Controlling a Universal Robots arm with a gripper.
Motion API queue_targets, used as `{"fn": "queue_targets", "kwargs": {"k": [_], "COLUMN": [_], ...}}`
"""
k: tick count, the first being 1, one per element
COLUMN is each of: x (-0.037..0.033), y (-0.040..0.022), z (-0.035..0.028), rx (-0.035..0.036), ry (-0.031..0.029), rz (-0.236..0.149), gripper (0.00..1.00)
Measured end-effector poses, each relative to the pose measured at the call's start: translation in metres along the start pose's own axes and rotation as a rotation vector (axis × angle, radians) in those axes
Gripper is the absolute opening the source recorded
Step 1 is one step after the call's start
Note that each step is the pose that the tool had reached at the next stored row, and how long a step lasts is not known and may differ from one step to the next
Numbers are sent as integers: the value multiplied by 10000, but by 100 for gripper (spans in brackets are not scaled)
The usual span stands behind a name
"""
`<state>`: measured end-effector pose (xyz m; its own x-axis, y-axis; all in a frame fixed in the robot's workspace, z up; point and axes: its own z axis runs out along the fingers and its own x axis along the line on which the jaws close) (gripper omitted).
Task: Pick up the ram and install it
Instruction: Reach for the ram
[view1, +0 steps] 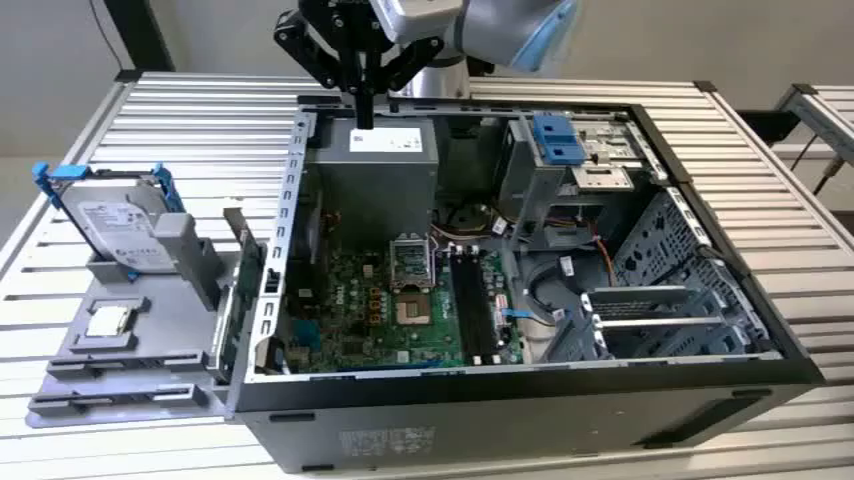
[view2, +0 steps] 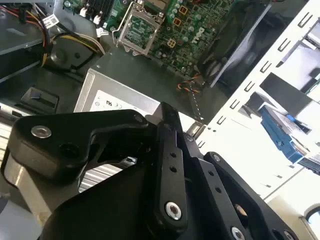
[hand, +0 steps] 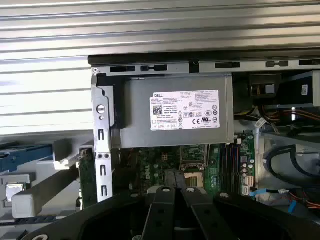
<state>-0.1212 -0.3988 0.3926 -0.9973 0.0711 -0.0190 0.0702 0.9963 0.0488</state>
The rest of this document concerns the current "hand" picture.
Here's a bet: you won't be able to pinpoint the black and grey PC case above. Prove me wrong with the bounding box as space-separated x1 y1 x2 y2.
87 48 320 226

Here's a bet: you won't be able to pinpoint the yellow orange power wires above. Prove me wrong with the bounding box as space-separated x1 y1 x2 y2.
234 104 320 126

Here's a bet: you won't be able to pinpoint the green graphics card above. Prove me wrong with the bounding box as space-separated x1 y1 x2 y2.
78 147 99 210

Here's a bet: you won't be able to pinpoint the grey parts rack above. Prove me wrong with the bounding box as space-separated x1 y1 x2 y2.
0 138 96 226

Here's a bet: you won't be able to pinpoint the black RAM slot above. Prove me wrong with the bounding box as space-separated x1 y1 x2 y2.
234 143 241 181
229 143 236 181
219 143 226 181
224 143 231 181

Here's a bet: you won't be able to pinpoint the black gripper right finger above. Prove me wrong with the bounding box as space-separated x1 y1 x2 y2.
180 186 320 240

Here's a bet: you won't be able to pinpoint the slim optical drive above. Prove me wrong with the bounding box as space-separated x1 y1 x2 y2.
274 71 315 108

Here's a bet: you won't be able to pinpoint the black cable bundle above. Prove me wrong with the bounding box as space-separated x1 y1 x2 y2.
264 144 320 189

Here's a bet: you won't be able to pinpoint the light blue SATA cable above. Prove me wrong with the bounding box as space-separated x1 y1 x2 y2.
243 186 290 200

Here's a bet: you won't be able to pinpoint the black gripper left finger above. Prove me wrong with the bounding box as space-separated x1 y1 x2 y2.
23 186 176 240

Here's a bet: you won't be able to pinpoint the grey Dell power supply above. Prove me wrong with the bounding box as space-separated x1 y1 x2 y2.
111 74 236 150

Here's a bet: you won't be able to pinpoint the silver CPU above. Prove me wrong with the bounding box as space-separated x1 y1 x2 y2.
4 182 26 204

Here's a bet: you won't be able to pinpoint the metal socket cover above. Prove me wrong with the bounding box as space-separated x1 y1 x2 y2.
179 144 210 168

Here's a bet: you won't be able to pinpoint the orange SATA cable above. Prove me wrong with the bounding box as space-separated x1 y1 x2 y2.
289 193 320 210

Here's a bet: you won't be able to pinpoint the CPU socket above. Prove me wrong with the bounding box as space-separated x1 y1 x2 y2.
183 169 205 189

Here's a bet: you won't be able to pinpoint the green Dell motherboard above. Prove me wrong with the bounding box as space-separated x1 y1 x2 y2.
112 131 256 201

